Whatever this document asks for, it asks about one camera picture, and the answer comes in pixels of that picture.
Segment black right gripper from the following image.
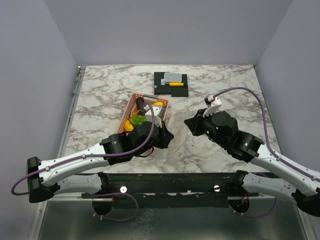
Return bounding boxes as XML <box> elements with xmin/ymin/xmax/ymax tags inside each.
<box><xmin>184</xmin><ymin>107</ymin><xmax>227</xmax><ymax>148</ymax></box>

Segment clear polka dot zip bag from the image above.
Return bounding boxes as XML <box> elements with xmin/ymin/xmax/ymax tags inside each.
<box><xmin>162</xmin><ymin>111</ymin><xmax>192</xmax><ymax>163</ymax></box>

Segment pink perforated plastic basket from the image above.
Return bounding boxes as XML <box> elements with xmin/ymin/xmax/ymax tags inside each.
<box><xmin>116</xmin><ymin>92</ymin><xmax>170</xmax><ymax>136</ymax></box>

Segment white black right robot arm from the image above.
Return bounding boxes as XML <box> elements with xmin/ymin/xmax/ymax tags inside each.
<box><xmin>184</xmin><ymin>109</ymin><xmax>320</xmax><ymax>217</ymax></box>

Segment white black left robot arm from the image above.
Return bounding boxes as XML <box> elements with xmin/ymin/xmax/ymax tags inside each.
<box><xmin>27</xmin><ymin>121</ymin><xmax>174</xmax><ymax>203</ymax></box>

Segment green toy grapes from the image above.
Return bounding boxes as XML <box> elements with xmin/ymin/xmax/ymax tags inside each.
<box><xmin>130</xmin><ymin>114</ymin><xmax>147</xmax><ymax>126</ymax></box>

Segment yellow toy bell pepper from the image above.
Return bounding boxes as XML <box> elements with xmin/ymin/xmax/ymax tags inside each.
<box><xmin>152</xmin><ymin>101</ymin><xmax>165</xmax><ymax>107</ymax></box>

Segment yellow toy lemon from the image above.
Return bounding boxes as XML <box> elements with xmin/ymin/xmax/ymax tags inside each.
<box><xmin>124</xmin><ymin>120</ymin><xmax>134</xmax><ymax>132</ymax></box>

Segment dark purple toy eggplant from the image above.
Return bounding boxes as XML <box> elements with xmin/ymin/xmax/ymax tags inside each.
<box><xmin>135</xmin><ymin>97</ymin><xmax>146</xmax><ymax>116</ymax></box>

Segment grey rectangular box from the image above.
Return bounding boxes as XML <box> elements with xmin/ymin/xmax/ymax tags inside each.
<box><xmin>163</xmin><ymin>72</ymin><xmax>182</xmax><ymax>83</ymax></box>

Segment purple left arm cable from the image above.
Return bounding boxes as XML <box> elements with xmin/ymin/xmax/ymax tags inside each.
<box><xmin>11</xmin><ymin>100</ymin><xmax>155</xmax><ymax>222</ymax></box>

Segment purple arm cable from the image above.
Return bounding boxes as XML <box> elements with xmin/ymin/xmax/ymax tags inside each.
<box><xmin>11</xmin><ymin>100</ymin><xmax>155</xmax><ymax>222</ymax></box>
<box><xmin>212</xmin><ymin>86</ymin><xmax>320</xmax><ymax>218</ymax></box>

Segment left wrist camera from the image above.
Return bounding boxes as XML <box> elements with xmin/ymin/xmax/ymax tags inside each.
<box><xmin>144</xmin><ymin>105</ymin><xmax>165</xmax><ymax>128</ymax></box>

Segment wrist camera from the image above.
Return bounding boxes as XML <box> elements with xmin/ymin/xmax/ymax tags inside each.
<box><xmin>202</xmin><ymin>94</ymin><xmax>222</xmax><ymax>117</ymax></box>
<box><xmin>144</xmin><ymin>105</ymin><xmax>165</xmax><ymax>128</ymax></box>

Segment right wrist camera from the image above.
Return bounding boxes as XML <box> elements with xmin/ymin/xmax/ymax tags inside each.
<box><xmin>202</xmin><ymin>94</ymin><xmax>222</xmax><ymax>117</ymax></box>

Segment yellow handled screwdriver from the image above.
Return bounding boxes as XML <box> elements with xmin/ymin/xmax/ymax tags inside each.
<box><xmin>169</xmin><ymin>82</ymin><xmax>194</xmax><ymax>87</ymax></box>

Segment black metal front rail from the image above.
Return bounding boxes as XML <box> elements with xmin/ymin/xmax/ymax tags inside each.
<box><xmin>49</xmin><ymin>172</ymin><xmax>276</xmax><ymax>210</ymax></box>

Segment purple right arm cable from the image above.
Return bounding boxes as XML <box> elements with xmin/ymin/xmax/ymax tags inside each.
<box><xmin>212</xmin><ymin>86</ymin><xmax>320</xmax><ymax>218</ymax></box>

